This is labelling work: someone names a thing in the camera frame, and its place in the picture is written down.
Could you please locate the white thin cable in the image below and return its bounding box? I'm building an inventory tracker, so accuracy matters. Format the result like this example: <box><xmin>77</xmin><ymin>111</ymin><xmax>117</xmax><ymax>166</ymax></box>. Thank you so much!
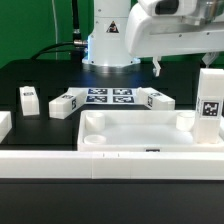
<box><xmin>51</xmin><ymin>0</ymin><xmax>59</xmax><ymax>61</ymax></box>

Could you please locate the fiducial marker sheet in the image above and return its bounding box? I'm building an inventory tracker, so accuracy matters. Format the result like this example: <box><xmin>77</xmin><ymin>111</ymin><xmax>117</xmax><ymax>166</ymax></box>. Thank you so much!
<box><xmin>66</xmin><ymin>87</ymin><xmax>138</xmax><ymax>105</ymax></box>

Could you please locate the white left fence block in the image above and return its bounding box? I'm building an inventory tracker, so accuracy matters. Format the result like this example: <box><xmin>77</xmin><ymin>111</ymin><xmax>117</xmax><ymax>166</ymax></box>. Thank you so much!
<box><xmin>0</xmin><ymin>111</ymin><xmax>12</xmax><ymax>143</ymax></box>

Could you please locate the black cable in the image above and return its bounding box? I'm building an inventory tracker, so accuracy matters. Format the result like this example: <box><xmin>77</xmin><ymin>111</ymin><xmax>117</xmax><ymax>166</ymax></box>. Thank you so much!
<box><xmin>30</xmin><ymin>0</ymin><xmax>89</xmax><ymax>61</ymax></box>

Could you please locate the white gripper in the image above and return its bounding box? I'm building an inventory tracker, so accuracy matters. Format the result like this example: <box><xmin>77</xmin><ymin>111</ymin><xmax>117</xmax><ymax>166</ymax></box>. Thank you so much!
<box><xmin>125</xmin><ymin>3</ymin><xmax>224</xmax><ymax>77</ymax></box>

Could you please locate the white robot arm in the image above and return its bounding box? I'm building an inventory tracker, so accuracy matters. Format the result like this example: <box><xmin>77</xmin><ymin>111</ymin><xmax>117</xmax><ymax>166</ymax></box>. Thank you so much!
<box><xmin>83</xmin><ymin>0</ymin><xmax>224</xmax><ymax>69</ymax></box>

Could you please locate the white front fence bar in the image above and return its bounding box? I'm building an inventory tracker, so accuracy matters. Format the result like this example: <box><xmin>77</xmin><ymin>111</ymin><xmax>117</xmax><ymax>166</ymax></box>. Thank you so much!
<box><xmin>0</xmin><ymin>150</ymin><xmax>224</xmax><ymax>180</ymax></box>

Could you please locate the white desk tabletop tray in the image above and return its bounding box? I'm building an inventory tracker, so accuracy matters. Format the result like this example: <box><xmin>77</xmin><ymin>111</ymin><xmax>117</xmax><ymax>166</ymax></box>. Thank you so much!
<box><xmin>77</xmin><ymin>110</ymin><xmax>224</xmax><ymax>152</ymax></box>

